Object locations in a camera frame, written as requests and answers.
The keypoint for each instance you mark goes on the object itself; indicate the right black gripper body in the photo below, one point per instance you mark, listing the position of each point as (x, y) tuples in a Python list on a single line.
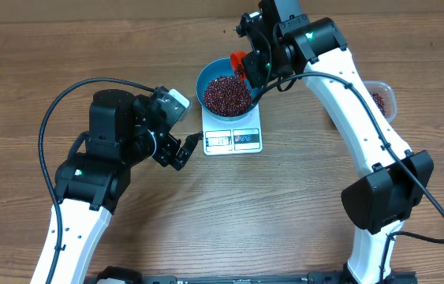
[(267, 68)]

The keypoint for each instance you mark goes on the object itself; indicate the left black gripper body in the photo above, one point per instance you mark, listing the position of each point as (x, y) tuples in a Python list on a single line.
[(166, 148)]

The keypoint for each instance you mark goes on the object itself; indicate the red scoop with blue handle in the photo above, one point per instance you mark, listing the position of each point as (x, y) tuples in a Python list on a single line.
[(236, 62)]

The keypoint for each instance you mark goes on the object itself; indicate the red beans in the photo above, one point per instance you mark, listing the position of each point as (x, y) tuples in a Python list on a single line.
[(228, 96)]

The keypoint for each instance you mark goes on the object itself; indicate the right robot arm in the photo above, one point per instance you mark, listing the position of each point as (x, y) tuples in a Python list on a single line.
[(288, 46)]

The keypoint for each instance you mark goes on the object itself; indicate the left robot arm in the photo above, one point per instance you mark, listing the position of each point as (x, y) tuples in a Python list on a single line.
[(124, 130)]

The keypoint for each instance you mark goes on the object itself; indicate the white digital kitchen scale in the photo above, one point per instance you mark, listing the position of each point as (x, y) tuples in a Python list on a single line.
[(232, 136)]

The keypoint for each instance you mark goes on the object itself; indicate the blue metal bowl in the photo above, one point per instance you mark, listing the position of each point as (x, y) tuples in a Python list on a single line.
[(219, 67)]

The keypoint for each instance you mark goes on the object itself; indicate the clear plastic container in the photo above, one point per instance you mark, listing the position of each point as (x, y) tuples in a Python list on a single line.
[(384, 97)]

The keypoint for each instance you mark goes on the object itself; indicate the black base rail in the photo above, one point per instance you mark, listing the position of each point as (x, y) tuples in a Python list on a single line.
[(123, 275)]

